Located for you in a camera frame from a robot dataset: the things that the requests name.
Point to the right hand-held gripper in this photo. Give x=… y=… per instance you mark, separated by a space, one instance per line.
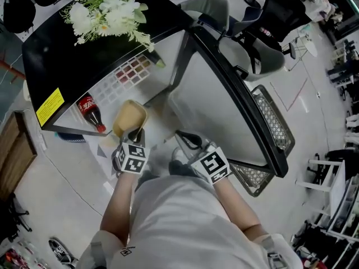
x=211 y=164

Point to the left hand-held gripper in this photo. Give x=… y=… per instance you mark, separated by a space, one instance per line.
x=134 y=158

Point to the black mini fridge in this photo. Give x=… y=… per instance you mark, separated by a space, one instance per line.
x=56 y=52

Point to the person's right forearm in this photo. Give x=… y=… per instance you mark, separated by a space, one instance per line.
x=238 y=206

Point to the person's left forearm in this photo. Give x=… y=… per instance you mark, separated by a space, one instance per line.
x=119 y=206

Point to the person's dark trousers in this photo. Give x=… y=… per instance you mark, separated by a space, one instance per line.
x=182 y=169

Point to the cola bottle with red label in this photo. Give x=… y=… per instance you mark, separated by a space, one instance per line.
x=89 y=108

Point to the dark blue cushion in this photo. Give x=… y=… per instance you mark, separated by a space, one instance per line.
x=70 y=137

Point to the person's white shirt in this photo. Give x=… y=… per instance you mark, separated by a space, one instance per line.
x=182 y=226

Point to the white flower bouquet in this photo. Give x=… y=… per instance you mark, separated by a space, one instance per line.
x=112 y=13

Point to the grey electronic device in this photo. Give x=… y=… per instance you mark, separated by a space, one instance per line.
x=60 y=251

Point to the grey armchair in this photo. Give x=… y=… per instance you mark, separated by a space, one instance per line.
x=213 y=7

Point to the red coat rack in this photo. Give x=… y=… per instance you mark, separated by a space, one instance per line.
x=11 y=69

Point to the black metal stand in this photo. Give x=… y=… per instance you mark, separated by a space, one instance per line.
x=12 y=220

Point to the white rectangular table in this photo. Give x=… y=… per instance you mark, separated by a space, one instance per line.
x=336 y=178

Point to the round white table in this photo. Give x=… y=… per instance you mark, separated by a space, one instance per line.
x=308 y=41

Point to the black office chair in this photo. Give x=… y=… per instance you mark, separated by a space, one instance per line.
x=283 y=15

